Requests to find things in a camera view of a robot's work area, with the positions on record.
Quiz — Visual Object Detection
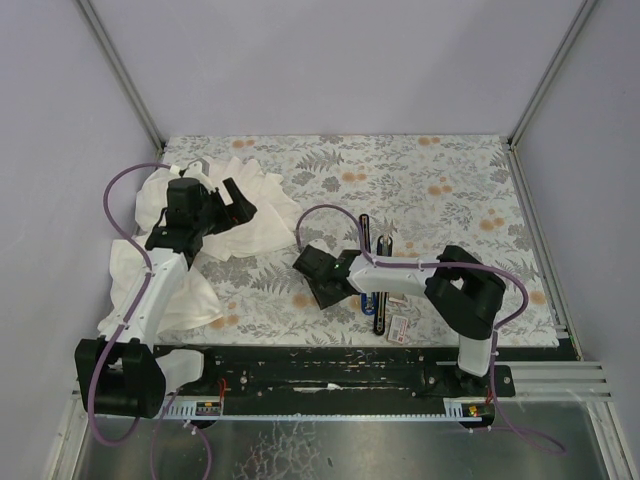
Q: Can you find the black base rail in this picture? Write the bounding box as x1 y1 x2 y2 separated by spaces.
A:
149 342 516 416

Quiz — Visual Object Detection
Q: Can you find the white cloth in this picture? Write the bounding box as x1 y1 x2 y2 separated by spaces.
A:
96 155 303 336

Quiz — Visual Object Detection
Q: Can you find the red white staple box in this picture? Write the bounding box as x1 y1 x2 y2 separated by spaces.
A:
387 315 409 345

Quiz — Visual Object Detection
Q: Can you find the blue stapler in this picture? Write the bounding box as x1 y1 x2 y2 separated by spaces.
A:
359 213 378 316

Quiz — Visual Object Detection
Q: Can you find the black stapler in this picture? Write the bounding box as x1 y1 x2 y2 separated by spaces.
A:
373 234 393 336

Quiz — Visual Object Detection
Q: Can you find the right aluminium frame post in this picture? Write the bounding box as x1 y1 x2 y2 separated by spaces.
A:
504 0 600 151

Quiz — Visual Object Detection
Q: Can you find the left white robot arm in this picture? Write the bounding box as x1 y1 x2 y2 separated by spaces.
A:
74 177 257 418

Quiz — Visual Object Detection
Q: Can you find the floral tablecloth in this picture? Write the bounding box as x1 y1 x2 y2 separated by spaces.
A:
156 135 559 348

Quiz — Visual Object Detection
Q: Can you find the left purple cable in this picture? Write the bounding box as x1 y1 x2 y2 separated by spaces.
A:
85 162 216 480

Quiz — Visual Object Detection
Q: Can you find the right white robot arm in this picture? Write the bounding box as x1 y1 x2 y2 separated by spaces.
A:
293 245 506 377

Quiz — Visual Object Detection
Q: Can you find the aluminium frame post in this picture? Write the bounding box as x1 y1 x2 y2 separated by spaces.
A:
73 0 166 153
504 0 600 151

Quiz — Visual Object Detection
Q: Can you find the white slotted cable duct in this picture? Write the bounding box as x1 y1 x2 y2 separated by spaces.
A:
165 397 489 425

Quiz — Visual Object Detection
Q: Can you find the left aluminium frame post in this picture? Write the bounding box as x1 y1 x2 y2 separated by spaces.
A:
73 0 166 153

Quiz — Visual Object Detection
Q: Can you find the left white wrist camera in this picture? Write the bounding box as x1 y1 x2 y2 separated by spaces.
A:
169 158 214 191

